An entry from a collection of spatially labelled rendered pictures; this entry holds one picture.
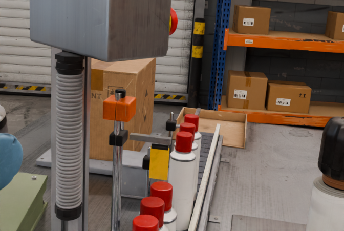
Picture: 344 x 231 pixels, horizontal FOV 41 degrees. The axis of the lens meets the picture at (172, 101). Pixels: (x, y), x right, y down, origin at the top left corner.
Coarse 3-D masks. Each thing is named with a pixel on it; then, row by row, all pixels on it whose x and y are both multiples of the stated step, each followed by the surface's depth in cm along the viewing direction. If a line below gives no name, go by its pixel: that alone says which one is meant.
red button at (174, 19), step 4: (172, 8) 59; (172, 12) 59; (172, 16) 58; (176, 16) 59; (172, 20) 58; (176, 20) 59; (172, 24) 59; (176, 24) 59; (172, 28) 59; (172, 32) 60
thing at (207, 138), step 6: (204, 132) 158; (204, 138) 152; (210, 138) 152; (204, 144) 146; (210, 144) 146; (204, 150) 141; (204, 156) 136; (204, 162) 132; (204, 168) 128; (210, 168) 128; (198, 174) 123; (198, 180) 120; (198, 186) 116; (198, 192) 113; (204, 198) 111; (192, 210) 104; (198, 222) 99
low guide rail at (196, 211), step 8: (216, 128) 152; (216, 136) 144; (216, 144) 142; (208, 160) 124; (208, 168) 119; (208, 176) 118; (200, 192) 105; (200, 200) 101; (200, 208) 100; (192, 216) 94; (192, 224) 91
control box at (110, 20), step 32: (32, 0) 60; (64, 0) 54; (96, 0) 50; (128, 0) 51; (160, 0) 54; (32, 32) 61; (64, 32) 55; (96, 32) 51; (128, 32) 52; (160, 32) 55
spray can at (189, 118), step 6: (186, 114) 104; (192, 114) 105; (186, 120) 103; (192, 120) 102; (198, 120) 103; (198, 126) 104; (198, 132) 105; (198, 138) 103; (198, 144) 104; (198, 150) 104; (198, 156) 105; (198, 162) 105; (198, 168) 106
